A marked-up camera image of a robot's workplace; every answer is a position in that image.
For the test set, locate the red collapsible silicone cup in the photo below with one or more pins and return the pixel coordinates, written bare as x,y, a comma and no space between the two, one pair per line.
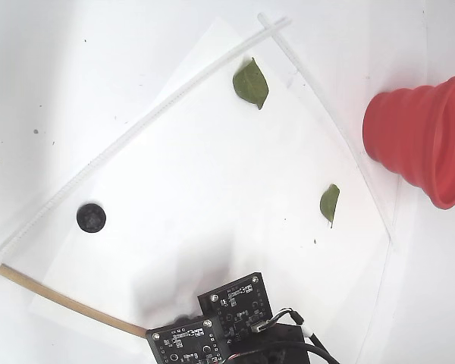
409,140

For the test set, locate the small narrow green leaf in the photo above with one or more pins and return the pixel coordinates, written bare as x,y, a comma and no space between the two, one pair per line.
329,204

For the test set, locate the white paper sheet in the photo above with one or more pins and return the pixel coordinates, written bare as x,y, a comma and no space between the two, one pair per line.
231,189

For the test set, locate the large dark blueberry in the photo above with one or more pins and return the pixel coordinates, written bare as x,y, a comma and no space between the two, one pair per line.
91,217

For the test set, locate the long wooden dowel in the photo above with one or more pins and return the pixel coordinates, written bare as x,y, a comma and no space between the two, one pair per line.
41,289

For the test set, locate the large green leaf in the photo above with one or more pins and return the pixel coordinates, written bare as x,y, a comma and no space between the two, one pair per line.
251,83

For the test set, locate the long white ridged rod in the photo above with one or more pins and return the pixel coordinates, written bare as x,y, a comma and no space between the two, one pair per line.
273,28
262,22

